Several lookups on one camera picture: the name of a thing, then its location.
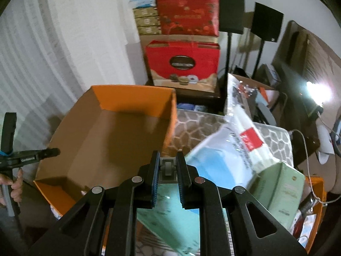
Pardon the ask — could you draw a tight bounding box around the orange storage box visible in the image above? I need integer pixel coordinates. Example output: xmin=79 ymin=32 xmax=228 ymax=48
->
xmin=292 ymin=175 xmax=327 ymax=254

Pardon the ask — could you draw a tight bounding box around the grey curved plastic part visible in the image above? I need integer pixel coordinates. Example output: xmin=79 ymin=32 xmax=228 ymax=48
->
xmin=256 ymin=103 xmax=276 ymax=126

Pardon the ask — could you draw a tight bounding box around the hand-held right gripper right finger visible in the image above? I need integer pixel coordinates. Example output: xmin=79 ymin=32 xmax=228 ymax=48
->
xmin=176 ymin=151 xmax=307 ymax=256

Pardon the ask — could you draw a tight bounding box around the white blue packet red label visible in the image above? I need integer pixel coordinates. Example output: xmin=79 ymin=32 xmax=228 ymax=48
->
xmin=185 ymin=111 xmax=283 ymax=192

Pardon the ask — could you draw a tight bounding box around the brown cardboard box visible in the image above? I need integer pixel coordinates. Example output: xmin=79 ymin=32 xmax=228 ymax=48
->
xmin=228 ymin=72 xmax=280 ymax=125

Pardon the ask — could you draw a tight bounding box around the gold box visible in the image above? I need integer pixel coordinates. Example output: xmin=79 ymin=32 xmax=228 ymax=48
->
xmin=133 ymin=7 xmax=158 ymax=18
xmin=134 ymin=17 xmax=160 ymax=27
xmin=137 ymin=26 xmax=162 ymax=36

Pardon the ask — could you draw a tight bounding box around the bright lamp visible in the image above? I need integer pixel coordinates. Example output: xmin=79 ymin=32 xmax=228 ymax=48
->
xmin=304 ymin=81 xmax=331 ymax=105

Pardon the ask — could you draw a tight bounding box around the dark cabinet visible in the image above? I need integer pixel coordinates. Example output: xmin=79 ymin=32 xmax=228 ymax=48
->
xmin=274 ymin=61 xmax=323 ymax=150

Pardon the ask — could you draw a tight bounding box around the orange cardboard box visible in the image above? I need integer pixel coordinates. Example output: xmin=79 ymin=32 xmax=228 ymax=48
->
xmin=33 ymin=85 xmax=178 ymax=216

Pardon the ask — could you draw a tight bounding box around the dark wooden stand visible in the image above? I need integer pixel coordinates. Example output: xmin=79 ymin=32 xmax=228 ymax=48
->
xmin=145 ymin=76 xmax=227 ymax=112

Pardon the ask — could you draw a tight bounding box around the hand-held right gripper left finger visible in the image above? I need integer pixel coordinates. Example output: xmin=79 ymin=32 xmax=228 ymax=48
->
xmin=28 ymin=151 xmax=160 ymax=256

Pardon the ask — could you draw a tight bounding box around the white cable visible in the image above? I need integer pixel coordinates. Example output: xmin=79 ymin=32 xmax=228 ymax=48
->
xmin=291 ymin=129 xmax=329 ymax=206

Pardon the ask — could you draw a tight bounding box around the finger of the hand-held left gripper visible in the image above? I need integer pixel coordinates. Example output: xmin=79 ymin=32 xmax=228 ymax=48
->
xmin=39 ymin=148 xmax=61 ymax=161

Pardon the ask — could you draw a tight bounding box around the white plastic device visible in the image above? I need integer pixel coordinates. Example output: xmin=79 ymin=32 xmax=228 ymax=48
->
xmin=316 ymin=125 xmax=337 ymax=164

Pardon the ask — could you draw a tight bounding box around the grey patterned blanket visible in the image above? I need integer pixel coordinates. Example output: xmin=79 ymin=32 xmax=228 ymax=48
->
xmin=162 ymin=108 xmax=293 ymax=167

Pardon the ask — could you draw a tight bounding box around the pale green cardboard box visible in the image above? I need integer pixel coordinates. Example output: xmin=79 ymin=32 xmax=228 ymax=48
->
xmin=136 ymin=187 xmax=230 ymax=256
xmin=248 ymin=163 xmax=306 ymax=228

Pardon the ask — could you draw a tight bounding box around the person's left hand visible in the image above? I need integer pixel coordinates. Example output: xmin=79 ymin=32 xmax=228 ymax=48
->
xmin=0 ymin=169 xmax=24 ymax=206

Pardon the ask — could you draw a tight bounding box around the clear plastic bag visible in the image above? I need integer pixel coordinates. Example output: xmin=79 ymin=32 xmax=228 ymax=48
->
xmin=224 ymin=73 xmax=267 ymax=124

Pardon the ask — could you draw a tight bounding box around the red floral gift bag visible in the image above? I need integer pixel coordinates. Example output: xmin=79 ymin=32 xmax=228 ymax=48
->
xmin=156 ymin=0 xmax=220 ymax=37

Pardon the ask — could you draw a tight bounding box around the white curtain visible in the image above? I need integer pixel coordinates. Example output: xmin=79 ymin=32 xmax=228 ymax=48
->
xmin=0 ymin=4 xmax=137 ymax=130

